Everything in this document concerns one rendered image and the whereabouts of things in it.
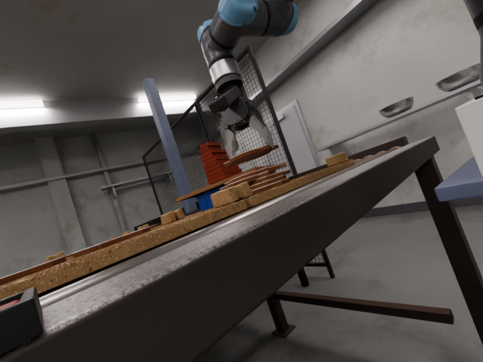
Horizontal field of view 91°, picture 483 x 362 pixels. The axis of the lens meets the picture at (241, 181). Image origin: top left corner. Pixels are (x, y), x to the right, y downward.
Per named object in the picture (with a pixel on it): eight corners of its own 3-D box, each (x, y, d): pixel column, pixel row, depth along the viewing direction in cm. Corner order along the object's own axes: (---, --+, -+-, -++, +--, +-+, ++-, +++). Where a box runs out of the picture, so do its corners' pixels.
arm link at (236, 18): (263, -18, 52) (241, 21, 62) (221, -24, 47) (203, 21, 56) (277, 14, 52) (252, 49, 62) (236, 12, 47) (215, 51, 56)
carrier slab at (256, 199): (355, 164, 66) (353, 159, 66) (254, 206, 38) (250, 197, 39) (267, 192, 92) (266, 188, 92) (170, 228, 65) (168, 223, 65)
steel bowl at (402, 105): (422, 106, 258) (418, 95, 259) (411, 108, 238) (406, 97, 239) (389, 121, 286) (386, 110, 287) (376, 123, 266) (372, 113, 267)
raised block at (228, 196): (241, 200, 39) (235, 184, 39) (232, 203, 38) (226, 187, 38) (221, 206, 44) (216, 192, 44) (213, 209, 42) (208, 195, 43)
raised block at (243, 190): (254, 195, 41) (249, 180, 41) (246, 198, 39) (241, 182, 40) (233, 202, 45) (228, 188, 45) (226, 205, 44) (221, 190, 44)
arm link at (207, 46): (200, 13, 56) (191, 39, 64) (215, 55, 56) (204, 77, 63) (229, 16, 60) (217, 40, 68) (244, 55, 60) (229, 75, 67)
